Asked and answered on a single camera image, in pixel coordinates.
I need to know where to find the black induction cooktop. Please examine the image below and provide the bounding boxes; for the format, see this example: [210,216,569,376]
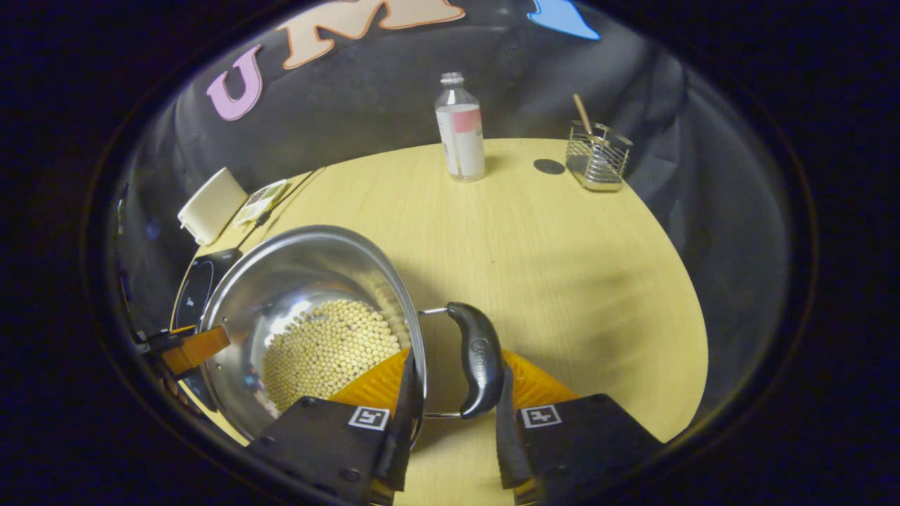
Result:
[171,247,243,415]

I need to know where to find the white toaster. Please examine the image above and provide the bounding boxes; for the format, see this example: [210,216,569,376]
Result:
[177,167,248,245]

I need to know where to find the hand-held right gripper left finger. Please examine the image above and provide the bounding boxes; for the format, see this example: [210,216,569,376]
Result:
[246,348,426,506]

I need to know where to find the pile of yellow soybeans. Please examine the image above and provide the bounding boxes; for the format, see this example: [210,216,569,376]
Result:
[262,299,412,414]

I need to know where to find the clear bottle with white label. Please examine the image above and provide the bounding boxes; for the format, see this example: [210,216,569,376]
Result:
[435,72,486,182]

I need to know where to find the wire utensil holder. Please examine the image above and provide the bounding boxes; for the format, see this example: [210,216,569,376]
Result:
[566,121,634,192]

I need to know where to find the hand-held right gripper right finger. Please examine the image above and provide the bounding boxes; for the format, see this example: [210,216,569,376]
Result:
[494,349,665,506]

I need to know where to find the black power cable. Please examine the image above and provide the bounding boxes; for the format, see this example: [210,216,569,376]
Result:
[239,169,324,247]

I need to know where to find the divided tray of grains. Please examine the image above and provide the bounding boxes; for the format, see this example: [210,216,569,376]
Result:
[233,179,289,227]

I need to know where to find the wooden stick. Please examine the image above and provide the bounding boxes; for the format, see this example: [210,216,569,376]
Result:
[573,93,598,145]

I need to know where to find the steel pot with black handles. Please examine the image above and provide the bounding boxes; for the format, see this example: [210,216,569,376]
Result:
[199,225,506,450]

